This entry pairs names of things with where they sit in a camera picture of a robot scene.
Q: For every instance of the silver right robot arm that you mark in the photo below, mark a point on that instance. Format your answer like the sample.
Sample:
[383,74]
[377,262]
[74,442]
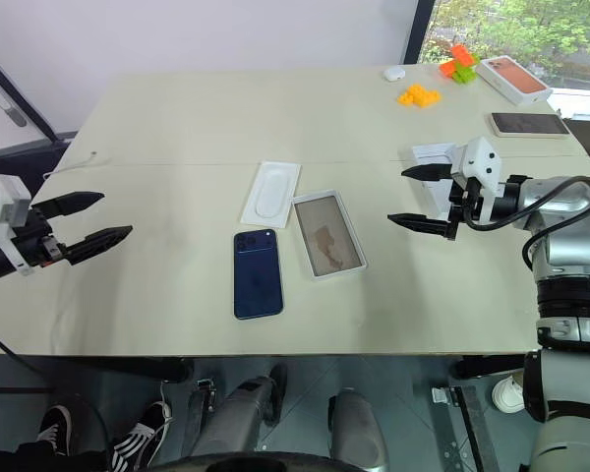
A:
[570,236]

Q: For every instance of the yellow toy brick cluster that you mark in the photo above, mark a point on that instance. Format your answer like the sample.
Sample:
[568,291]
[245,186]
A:
[418,96]

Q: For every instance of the white moulded insert tray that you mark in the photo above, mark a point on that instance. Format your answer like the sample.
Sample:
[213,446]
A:
[271,194]

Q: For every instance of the dark window frame post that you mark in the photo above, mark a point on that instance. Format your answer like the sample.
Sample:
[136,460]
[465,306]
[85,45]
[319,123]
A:
[418,29]

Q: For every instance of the white sneaker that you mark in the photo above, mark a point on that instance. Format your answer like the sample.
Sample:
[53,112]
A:
[507,393]

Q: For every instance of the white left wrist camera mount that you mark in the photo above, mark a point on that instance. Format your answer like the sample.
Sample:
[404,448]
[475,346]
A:
[0,201]

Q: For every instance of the white earbud case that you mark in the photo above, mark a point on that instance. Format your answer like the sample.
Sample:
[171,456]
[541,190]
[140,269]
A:
[394,74]

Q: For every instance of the white phone box base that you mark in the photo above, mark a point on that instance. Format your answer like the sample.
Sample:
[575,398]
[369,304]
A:
[330,236]

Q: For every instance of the white upright cardboard box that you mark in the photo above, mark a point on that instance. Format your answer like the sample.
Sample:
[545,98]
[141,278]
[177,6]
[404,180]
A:
[432,152]

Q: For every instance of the black striped sneaker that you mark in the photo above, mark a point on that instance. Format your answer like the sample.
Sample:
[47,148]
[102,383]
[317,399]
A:
[137,437]

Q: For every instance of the green toy brick cluster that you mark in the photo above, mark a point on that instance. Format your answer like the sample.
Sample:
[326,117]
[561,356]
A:
[467,74]

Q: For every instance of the grey rounded leg shape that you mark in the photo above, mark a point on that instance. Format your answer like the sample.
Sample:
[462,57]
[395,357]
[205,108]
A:
[356,428]
[241,418]

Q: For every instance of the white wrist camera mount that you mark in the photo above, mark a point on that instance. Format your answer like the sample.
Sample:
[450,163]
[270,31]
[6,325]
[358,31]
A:
[0,201]
[479,159]

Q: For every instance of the metal table leg bracket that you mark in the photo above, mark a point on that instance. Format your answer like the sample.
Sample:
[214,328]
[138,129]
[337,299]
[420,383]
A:
[464,418]

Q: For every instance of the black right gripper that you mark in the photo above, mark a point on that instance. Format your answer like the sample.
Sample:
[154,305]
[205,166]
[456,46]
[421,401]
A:
[462,199]

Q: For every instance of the dark blue smartphone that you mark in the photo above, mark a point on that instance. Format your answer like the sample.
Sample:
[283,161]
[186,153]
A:
[257,275]

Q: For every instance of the dark diagonal frame bar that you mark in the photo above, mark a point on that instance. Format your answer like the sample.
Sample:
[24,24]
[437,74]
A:
[24,93]

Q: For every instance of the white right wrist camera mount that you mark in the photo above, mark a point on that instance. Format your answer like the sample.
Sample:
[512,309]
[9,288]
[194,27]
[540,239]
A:
[479,159]

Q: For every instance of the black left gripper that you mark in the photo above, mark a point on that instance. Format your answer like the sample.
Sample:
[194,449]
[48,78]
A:
[35,238]

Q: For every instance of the phone box with orange print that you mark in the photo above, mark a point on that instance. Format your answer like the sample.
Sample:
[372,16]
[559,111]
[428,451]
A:
[513,78]

